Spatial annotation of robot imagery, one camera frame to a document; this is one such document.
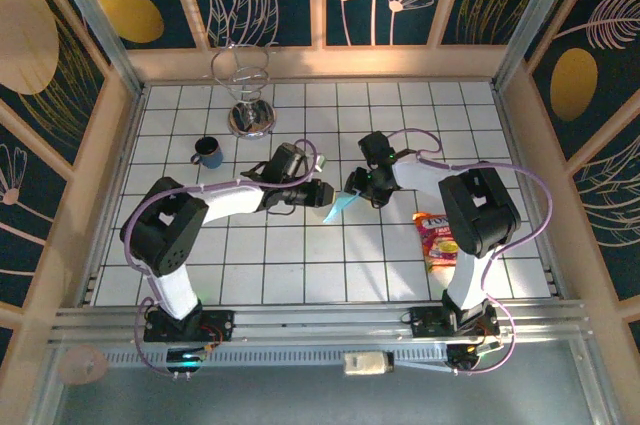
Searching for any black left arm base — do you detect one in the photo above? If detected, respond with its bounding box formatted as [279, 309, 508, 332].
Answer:
[143, 305, 236, 344]

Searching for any colourful snack packet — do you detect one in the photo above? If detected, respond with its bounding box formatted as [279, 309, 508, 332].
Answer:
[412, 212, 460, 274]

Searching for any aluminium mounting rail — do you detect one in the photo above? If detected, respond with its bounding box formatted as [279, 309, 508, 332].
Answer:
[49, 298, 596, 346]

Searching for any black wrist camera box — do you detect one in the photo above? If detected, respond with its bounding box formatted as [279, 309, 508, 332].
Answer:
[268, 142, 329, 182]
[357, 131, 399, 169]

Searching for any thin black left gripper cable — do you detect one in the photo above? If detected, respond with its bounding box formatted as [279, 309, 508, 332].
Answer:
[253, 201, 292, 220]

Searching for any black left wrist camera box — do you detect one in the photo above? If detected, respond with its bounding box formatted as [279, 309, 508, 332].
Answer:
[268, 142, 329, 182]

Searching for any dark blue ceramic mug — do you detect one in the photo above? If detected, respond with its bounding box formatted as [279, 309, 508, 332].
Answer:
[189, 136, 225, 170]

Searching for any white adapter block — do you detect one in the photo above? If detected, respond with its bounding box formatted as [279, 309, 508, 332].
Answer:
[342, 350, 396, 376]

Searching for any grey slotted cable duct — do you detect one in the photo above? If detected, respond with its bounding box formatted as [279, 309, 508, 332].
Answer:
[102, 347, 451, 369]

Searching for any chrome spiral wire stand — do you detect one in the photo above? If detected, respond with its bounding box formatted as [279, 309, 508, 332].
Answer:
[209, 42, 281, 139]

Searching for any aluminium side rail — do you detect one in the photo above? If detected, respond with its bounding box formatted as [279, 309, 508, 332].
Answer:
[74, 84, 149, 307]
[492, 84, 569, 302]

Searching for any light blue cloth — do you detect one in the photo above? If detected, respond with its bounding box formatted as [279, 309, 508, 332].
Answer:
[322, 188, 361, 225]

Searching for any aluminium frame post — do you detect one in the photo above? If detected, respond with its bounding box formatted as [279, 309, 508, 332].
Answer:
[42, 0, 146, 96]
[492, 0, 584, 91]

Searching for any round beige disc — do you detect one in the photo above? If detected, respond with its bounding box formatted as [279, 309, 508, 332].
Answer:
[58, 344, 109, 386]

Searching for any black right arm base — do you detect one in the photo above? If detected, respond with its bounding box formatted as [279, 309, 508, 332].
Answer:
[408, 302, 501, 339]

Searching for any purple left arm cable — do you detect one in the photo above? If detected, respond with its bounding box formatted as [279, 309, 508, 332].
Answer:
[121, 138, 321, 379]

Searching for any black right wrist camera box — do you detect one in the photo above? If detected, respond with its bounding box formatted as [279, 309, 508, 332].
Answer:
[357, 131, 399, 169]

